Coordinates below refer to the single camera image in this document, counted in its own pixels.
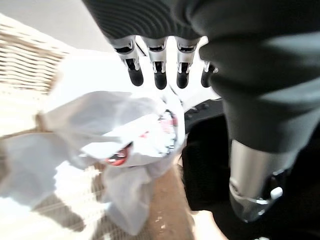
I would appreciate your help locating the plain white garment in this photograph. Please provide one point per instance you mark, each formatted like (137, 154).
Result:
(30, 165)

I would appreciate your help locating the white t-shirt with red print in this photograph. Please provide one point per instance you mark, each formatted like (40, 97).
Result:
(130, 130)

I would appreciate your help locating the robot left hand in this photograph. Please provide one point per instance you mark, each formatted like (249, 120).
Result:
(250, 75)

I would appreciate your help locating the beige woven laundry basket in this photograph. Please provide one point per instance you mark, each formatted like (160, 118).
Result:
(22, 62)

